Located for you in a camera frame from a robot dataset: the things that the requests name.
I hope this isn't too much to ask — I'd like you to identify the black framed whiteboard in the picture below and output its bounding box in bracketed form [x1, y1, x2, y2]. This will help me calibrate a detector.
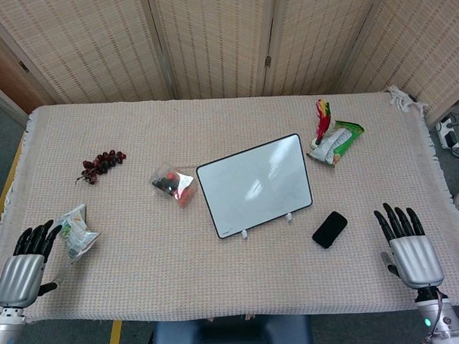
[194, 132, 316, 241]

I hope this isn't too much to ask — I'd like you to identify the colourful feather shuttlecock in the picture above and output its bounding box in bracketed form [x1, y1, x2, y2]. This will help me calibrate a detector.
[312, 97, 335, 146]

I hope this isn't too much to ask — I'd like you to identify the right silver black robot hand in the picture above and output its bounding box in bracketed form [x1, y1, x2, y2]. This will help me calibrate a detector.
[372, 200, 445, 290]

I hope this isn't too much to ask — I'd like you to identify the white power strip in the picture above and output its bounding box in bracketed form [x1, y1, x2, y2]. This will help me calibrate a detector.
[435, 115, 459, 150]

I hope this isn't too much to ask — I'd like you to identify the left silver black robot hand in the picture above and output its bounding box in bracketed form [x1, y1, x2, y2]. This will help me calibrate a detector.
[0, 219, 66, 311]

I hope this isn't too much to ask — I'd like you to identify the bamboo folding screen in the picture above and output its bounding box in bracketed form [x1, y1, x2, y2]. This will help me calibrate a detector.
[0, 0, 459, 143]

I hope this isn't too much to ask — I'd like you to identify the dark red grape bunch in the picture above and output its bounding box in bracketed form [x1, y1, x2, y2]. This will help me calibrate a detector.
[75, 150, 129, 186]

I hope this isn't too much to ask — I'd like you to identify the beige woven tablecloth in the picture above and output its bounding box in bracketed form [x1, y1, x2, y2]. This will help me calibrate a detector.
[0, 89, 459, 327]

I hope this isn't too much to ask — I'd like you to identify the clear bag of berries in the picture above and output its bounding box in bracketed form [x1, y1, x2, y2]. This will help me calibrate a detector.
[150, 161, 200, 210]

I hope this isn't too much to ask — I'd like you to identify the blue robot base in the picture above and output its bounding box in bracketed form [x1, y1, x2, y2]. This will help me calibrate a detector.
[146, 313, 314, 344]

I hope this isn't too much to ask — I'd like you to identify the black rounded rectangular block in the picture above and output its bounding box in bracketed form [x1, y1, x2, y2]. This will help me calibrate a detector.
[310, 210, 350, 250]

